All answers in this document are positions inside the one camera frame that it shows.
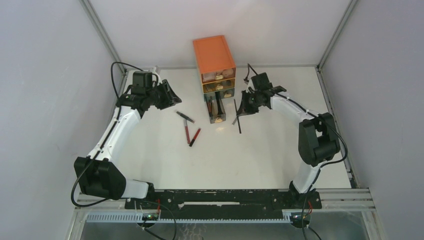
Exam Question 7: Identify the orange three-drawer organizer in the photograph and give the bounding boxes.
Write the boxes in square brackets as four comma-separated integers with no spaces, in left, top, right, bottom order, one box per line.
[192,35,236,94]

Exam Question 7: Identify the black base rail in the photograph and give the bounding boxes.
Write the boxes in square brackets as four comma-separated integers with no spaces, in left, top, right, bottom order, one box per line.
[124,189,322,221]

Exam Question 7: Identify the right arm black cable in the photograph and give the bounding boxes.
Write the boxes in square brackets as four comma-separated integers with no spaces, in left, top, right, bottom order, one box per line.
[243,63,349,240]

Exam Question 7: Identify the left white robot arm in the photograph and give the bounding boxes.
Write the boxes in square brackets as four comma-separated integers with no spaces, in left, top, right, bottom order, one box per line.
[72,70,182,209]

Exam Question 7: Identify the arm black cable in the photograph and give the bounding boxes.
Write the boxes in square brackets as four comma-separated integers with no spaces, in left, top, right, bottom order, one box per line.
[70,61,160,209]
[243,63,349,240]

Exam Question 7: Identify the black powder brush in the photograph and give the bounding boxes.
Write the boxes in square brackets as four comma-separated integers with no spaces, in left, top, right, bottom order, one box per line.
[215,91,223,115]

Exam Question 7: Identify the clear drawer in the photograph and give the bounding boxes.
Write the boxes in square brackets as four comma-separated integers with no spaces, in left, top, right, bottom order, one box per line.
[202,78,236,94]
[203,92,226,124]
[219,88,235,99]
[201,68,236,83]

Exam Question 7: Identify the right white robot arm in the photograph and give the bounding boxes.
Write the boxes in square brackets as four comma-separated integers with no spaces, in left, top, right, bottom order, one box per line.
[236,72,345,208]

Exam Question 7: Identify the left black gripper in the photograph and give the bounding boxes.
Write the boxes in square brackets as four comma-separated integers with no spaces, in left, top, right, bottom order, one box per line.
[146,79,182,111]

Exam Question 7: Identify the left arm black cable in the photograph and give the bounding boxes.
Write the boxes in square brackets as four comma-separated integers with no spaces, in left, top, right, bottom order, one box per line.
[70,61,160,209]

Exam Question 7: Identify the dark concealer stick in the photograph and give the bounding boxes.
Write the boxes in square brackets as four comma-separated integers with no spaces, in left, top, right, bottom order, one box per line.
[176,111,196,124]

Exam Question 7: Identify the red lipstick black cap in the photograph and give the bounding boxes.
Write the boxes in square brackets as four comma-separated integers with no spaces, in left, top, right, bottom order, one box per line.
[189,128,202,147]

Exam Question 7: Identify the pink lip gloss tube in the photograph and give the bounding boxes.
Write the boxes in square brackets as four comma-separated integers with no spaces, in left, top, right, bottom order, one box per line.
[184,119,191,145]

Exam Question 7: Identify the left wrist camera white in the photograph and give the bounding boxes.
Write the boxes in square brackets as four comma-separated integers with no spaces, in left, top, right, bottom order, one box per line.
[150,65,161,76]

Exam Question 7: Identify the clear top drawer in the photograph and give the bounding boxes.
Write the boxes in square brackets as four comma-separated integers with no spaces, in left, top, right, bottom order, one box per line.
[201,68,236,83]

